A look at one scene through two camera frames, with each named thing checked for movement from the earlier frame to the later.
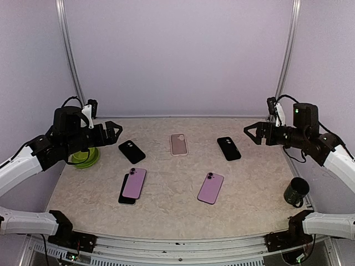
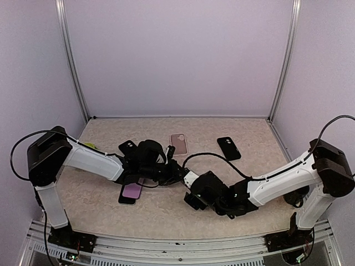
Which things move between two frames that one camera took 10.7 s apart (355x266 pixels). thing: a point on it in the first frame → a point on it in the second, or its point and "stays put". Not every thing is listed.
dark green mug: x=294 y=192 stays put
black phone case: x=132 y=152 stays put
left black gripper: x=102 y=141 → x=173 y=177
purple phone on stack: x=134 y=183 stays put
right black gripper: x=263 y=126 → x=193 y=202
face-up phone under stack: x=123 y=200 stays put
